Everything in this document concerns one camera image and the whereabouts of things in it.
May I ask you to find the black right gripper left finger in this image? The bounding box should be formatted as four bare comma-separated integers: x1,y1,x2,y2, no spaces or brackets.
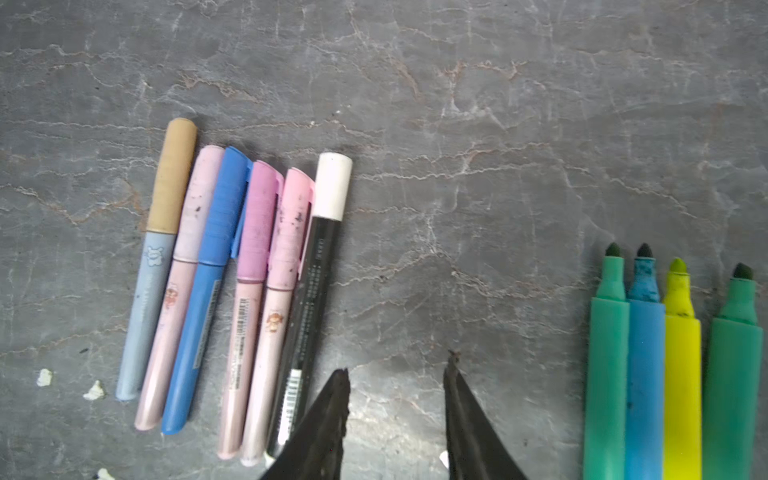
261,369,351,480

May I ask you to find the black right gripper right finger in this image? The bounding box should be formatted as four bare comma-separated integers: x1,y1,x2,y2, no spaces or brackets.
443,351,527,479

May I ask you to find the black pen white cap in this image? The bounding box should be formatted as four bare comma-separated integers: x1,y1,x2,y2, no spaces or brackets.
264,152,353,467

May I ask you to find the teal green highlighter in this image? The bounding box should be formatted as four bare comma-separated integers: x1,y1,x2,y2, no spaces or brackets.
583,243,629,479

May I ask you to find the light blue highlighter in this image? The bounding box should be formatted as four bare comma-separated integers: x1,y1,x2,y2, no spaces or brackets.
625,243,665,479

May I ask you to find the yellow highlighter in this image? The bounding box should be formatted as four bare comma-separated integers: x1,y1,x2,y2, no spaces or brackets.
662,258,702,480

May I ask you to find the dark blue pen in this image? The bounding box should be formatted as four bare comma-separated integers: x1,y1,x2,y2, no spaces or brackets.
161,146,252,435

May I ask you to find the purple capped pink pen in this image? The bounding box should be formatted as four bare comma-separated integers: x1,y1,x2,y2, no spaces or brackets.
217,160,283,460

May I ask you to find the lilac pen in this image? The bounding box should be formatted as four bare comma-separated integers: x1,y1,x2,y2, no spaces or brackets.
134,145,224,431

